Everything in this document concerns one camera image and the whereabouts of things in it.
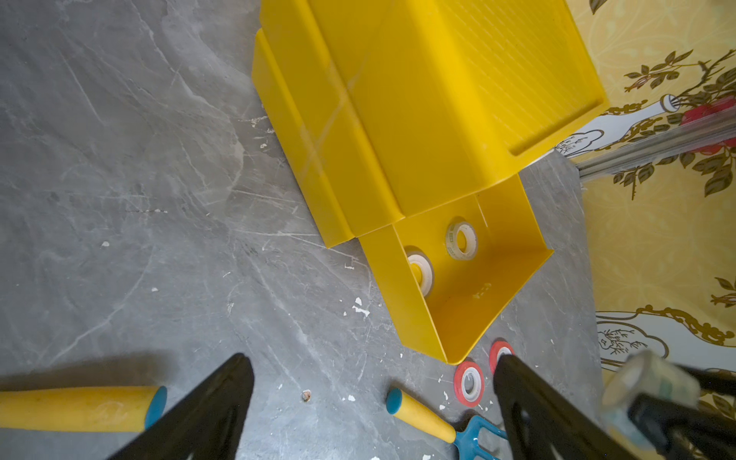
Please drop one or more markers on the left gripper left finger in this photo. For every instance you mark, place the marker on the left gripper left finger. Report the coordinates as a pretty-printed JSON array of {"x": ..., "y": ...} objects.
[{"x": 206, "y": 424}]

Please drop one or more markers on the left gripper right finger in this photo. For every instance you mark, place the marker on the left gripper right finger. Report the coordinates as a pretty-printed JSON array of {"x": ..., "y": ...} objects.
[{"x": 541, "y": 424}]

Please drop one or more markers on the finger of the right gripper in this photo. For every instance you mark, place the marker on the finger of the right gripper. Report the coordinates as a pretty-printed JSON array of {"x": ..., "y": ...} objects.
[{"x": 679, "y": 432}]

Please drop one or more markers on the red tape roll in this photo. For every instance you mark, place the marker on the red tape roll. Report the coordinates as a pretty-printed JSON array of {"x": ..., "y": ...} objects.
[
  {"x": 469, "y": 384},
  {"x": 499, "y": 349}
]

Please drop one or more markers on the clear tape roll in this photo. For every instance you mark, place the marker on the clear tape roll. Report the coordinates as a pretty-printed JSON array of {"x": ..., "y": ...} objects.
[
  {"x": 422, "y": 271},
  {"x": 646, "y": 373},
  {"x": 461, "y": 240}
]

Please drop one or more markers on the yellow three-drawer cabinet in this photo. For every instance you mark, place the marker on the yellow three-drawer cabinet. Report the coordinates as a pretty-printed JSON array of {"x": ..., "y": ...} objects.
[{"x": 398, "y": 117}]

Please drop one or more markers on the green trowel with yellow handle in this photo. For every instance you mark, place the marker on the green trowel with yellow handle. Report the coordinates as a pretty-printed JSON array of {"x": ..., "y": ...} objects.
[{"x": 84, "y": 409}]

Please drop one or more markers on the blue rake with yellow handle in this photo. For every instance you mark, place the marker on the blue rake with yellow handle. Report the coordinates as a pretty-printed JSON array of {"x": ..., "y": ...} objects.
[{"x": 466, "y": 441}]

